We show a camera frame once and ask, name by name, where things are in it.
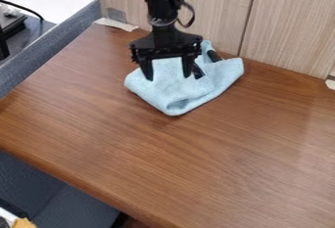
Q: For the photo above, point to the black device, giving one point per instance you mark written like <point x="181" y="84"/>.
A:
<point x="8" y="26"/>

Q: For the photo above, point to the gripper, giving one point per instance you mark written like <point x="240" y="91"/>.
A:
<point x="168" y="42"/>

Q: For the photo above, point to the light blue cloth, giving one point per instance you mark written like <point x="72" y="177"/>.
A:
<point x="185" y="86"/>

